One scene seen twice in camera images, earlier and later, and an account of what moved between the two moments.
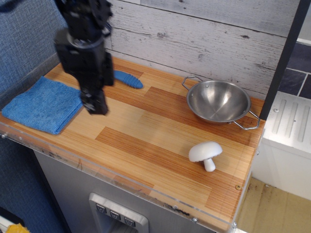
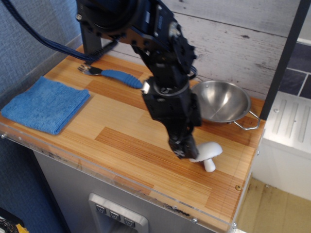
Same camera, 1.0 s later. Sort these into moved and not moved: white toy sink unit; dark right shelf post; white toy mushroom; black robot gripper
Moved: black robot gripper
Not moved: dark right shelf post; white toy mushroom; white toy sink unit
